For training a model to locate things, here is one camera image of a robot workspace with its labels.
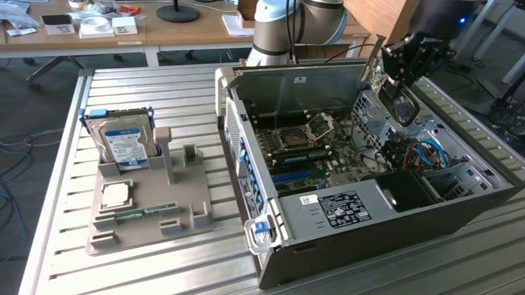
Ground flat white box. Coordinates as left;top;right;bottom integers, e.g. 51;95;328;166
78;26;117;39

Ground silver disk bay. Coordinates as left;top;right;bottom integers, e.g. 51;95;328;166
419;162;493;202

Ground NVIDIA graphics card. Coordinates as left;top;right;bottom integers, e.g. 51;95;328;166
360;34;423;128

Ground black and white box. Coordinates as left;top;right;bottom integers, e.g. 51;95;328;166
42;14;77;36

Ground light blue SATA wire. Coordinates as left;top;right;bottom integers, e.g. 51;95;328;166
409;138;449;170

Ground clear plastic bag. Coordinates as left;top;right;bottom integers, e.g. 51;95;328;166
0;1;42;28

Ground black drive box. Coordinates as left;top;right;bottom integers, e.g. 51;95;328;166
376;170;445;213

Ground blue expansion slot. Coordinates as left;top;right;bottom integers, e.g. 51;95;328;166
272;170;310;181
276;176;314;186

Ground green RAM stick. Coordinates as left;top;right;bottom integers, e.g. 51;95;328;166
95;202;178;221

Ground cardboard box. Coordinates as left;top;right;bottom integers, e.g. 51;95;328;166
237;0;258;29

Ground white cube box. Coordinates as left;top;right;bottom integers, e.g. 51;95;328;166
111;17;138;36

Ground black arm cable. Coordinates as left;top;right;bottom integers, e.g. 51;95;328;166
286;0;300;64

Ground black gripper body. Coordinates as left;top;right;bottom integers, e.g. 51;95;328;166
408;0;481;50

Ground white tape roll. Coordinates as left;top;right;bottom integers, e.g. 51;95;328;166
81;17;113;32

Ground bag of small items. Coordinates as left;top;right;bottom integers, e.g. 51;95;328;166
89;0;121;15

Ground green motherboard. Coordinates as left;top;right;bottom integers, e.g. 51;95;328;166
254;113;391;197

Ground CPU socket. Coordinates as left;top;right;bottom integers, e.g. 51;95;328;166
273;124;321;151

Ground open PC case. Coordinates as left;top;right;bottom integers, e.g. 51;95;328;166
216;58;524;289

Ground metal socket cover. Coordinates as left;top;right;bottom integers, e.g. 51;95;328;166
305;112;335;138

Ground silver power supply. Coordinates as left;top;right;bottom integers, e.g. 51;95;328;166
269;179;397;243

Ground hard disk in blue carrier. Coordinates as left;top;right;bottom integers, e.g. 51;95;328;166
78;106;162;171

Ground white paper stack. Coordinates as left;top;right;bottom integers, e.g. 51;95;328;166
222;14;257;37

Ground RAM stick with black label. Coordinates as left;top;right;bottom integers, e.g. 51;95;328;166
273;150;329;165

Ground wooden cabinet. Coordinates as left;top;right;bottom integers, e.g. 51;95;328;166
344;0;420;61

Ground orange small parts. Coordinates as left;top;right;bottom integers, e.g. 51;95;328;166
118;4;143;17

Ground grey chipset heatsink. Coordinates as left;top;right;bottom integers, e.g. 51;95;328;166
328;173;351;187

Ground silver CPU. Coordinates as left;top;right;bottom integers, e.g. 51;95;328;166
102;184;133;210

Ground wooden desk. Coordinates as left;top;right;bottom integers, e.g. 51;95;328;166
0;0;371;67

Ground grey parts rack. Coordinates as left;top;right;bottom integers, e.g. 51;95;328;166
85;125;217;256

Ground white paper tag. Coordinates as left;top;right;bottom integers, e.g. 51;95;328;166
6;27;38;37

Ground black lamp base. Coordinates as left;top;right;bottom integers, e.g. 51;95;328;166
157;0;201;23

